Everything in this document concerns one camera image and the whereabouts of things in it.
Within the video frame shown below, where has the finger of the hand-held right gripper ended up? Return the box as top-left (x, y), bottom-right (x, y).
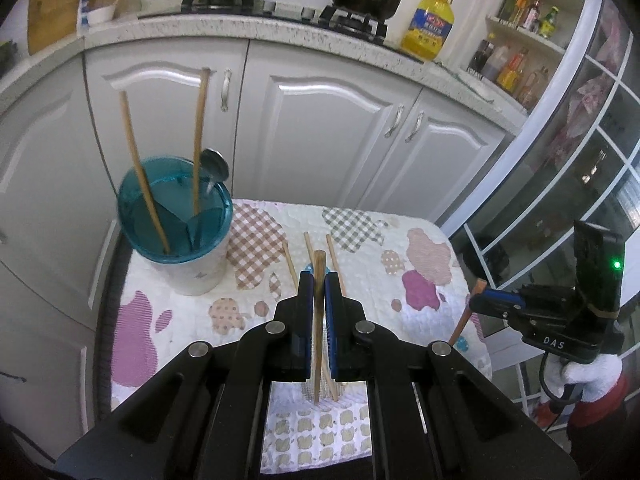
top-left (468, 295), bottom-right (527, 319)
top-left (483, 288), bottom-right (526, 307)

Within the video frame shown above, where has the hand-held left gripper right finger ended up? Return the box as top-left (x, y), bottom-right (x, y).
top-left (324, 270), bottom-right (576, 480)

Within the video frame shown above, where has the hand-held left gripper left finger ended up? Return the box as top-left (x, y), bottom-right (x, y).
top-left (52, 270), bottom-right (316, 480)

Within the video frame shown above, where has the dark brown chopstick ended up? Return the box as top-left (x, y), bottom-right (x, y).
top-left (450, 280), bottom-right (487, 346)

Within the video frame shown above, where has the teal rimmed white utensil holder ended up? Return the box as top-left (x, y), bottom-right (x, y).
top-left (117, 156), bottom-right (233, 297)

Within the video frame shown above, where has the metal spoon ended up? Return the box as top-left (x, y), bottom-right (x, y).
top-left (200, 148), bottom-right (231, 198)

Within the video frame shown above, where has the long tapered wooden stick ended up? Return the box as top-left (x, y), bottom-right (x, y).
top-left (192, 67), bottom-right (211, 217)

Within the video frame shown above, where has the person's right hand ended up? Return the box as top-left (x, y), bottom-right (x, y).
top-left (560, 354), bottom-right (624, 405)

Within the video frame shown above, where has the patchwork quilted blanket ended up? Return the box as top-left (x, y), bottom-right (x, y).
top-left (111, 199), bottom-right (493, 476)

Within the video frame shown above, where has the white framed glass door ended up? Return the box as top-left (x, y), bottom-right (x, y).
top-left (435, 0), bottom-right (640, 426)

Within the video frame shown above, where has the white cabinet door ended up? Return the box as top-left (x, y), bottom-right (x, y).
top-left (350, 87), bottom-right (518, 228)
top-left (240, 40), bottom-right (426, 221)
top-left (0, 260), bottom-right (98, 436)
top-left (82, 39), bottom-right (251, 201)
top-left (0, 55), bottom-right (121, 281)

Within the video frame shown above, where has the black ribbed panel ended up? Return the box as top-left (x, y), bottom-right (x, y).
top-left (92, 237), bottom-right (133, 413)

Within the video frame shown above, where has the clear plastic bottle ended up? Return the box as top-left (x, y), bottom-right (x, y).
top-left (517, 65), bottom-right (551, 111)

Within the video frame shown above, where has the orange label bottle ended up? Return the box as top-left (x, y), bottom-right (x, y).
top-left (497, 47), bottom-right (531, 93)

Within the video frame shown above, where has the dark soy sauce bottle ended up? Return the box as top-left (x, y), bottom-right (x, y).
top-left (467, 32), bottom-right (496, 73)

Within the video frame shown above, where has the speckled stone countertop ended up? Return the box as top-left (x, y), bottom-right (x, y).
top-left (0, 7), bottom-right (531, 131)

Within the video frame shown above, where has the green glass bottle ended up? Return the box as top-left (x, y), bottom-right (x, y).
top-left (539, 5), bottom-right (560, 38)

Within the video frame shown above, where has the yellow cooking oil bottle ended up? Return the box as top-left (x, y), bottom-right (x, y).
top-left (400, 0), bottom-right (456, 62)

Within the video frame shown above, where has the red brown sauce bottle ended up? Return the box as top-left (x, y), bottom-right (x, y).
top-left (520, 0), bottom-right (542, 31)

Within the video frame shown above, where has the black gas stove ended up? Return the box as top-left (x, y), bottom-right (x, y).
top-left (180, 0), bottom-right (391, 46)

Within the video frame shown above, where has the white bowl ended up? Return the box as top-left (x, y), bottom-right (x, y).
top-left (85, 4), bottom-right (121, 25)

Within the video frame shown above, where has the wooden cutting board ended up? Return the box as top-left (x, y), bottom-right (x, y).
top-left (26, 0), bottom-right (105, 56)

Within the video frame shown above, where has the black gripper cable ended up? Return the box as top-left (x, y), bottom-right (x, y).
top-left (539, 351), bottom-right (583, 433)

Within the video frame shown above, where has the white wall shelf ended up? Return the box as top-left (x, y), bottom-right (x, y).
top-left (485, 0), bottom-right (588, 58)

